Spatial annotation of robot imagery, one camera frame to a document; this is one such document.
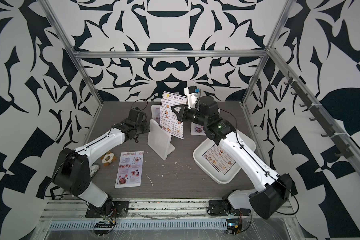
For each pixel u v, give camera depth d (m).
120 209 0.74
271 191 0.39
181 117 0.59
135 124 0.68
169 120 0.70
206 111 0.50
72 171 0.45
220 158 0.91
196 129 0.99
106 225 0.72
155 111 0.92
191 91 0.60
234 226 0.71
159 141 0.96
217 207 0.74
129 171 0.87
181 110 0.64
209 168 0.86
